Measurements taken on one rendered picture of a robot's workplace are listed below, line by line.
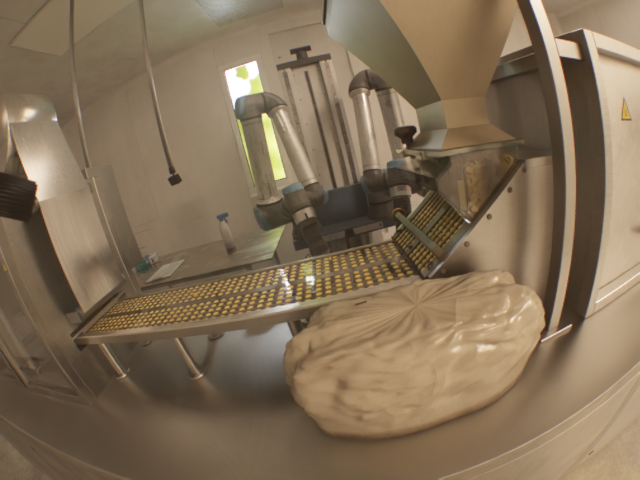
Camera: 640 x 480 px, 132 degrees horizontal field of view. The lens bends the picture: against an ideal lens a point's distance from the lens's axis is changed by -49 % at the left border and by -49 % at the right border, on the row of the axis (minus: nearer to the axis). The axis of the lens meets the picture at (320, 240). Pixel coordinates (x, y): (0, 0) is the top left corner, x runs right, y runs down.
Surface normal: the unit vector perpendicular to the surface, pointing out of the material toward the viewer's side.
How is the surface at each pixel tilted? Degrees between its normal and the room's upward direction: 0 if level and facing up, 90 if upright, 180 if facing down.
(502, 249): 90
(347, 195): 90
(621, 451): 0
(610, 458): 0
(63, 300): 90
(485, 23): 114
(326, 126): 90
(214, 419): 0
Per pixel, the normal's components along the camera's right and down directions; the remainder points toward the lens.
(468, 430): -0.24, -0.92
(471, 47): 0.11, 0.66
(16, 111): 0.93, -0.36
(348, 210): 0.07, 0.31
